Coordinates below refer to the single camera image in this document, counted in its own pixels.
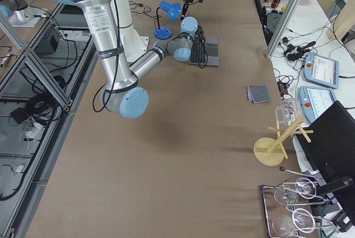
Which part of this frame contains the grey laptop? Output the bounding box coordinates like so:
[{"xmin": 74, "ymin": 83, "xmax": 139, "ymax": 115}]
[{"xmin": 187, "ymin": 37, "xmax": 220, "ymax": 68}]

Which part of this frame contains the third robot base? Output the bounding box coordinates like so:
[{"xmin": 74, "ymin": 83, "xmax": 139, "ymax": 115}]
[{"xmin": 1, "ymin": 0, "xmax": 42, "ymax": 28}]

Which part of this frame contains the blue desk lamp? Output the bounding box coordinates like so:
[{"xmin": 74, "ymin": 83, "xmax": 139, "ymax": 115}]
[{"xmin": 154, "ymin": 1, "xmax": 182, "ymax": 40}]

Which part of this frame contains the folded grey cloth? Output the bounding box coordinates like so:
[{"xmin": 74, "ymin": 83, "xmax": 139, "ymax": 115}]
[{"xmin": 246, "ymin": 85, "xmax": 271, "ymax": 104}]

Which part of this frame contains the small black red device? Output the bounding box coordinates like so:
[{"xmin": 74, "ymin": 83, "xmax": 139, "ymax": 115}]
[{"xmin": 277, "ymin": 81, "xmax": 289, "ymax": 97}]

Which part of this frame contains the clear glass mug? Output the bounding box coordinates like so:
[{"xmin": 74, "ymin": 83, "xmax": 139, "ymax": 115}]
[{"xmin": 275, "ymin": 98, "xmax": 303, "ymax": 126}]

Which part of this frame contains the upper teach pendant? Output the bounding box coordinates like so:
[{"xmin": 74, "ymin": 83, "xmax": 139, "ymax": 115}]
[{"xmin": 303, "ymin": 53, "xmax": 339, "ymax": 89}]

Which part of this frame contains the teach pendant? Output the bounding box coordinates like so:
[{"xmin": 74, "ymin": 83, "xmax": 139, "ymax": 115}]
[
  {"xmin": 303, "ymin": 53, "xmax": 339, "ymax": 89},
  {"xmin": 299, "ymin": 86, "xmax": 337, "ymax": 123}
]

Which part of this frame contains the lower teach pendant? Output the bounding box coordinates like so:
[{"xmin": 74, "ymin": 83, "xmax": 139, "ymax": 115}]
[{"xmin": 299, "ymin": 86, "xmax": 337, "ymax": 123}]

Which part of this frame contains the wooden mug tree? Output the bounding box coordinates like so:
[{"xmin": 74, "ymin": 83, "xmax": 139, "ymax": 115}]
[{"xmin": 253, "ymin": 116, "xmax": 313, "ymax": 166}]

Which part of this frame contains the black power box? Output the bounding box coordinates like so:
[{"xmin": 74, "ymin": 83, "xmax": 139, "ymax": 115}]
[{"xmin": 34, "ymin": 29, "xmax": 60, "ymax": 55}]

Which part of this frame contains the black monitor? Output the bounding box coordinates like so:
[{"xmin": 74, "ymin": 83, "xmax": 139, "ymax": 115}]
[{"xmin": 296, "ymin": 101, "xmax": 354, "ymax": 223}]

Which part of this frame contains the upper wine glass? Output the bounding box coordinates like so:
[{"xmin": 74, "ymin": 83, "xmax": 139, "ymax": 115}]
[{"xmin": 274, "ymin": 177, "xmax": 316, "ymax": 205}]

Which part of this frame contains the wine glass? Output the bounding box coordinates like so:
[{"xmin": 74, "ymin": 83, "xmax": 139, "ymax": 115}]
[
  {"xmin": 272, "ymin": 208, "xmax": 316, "ymax": 237},
  {"xmin": 274, "ymin": 177, "xmax": 316, "ymax": 205}
]

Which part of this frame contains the lower wine glass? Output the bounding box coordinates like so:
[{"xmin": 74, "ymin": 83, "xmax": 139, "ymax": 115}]
[{"xmin": 272, "ymin": 208, "xmax": 316, "ymax": 237}]

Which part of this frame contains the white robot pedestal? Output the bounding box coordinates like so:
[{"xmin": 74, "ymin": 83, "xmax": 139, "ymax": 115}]
[{"xmin": 115, "ymin": 0, "xmax": 149, "ymax": 63}]

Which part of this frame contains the aluminium frame post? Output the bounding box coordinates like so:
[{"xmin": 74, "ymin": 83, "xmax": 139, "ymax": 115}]
[{"xmin": 265, "ymin": 0, "xmax": 300, "ymax": 59}]

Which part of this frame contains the black cable bundle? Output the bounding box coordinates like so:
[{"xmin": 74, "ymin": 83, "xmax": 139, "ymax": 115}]
[{"xmin": 24, "ymin": 93, "xmax": 62, "ymax": 124}]

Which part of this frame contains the wire glass rack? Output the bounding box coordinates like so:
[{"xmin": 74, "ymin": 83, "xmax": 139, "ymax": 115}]
[{"xmin": 261, "ymin": 166, "xmax": 334, "ymax": 237}]

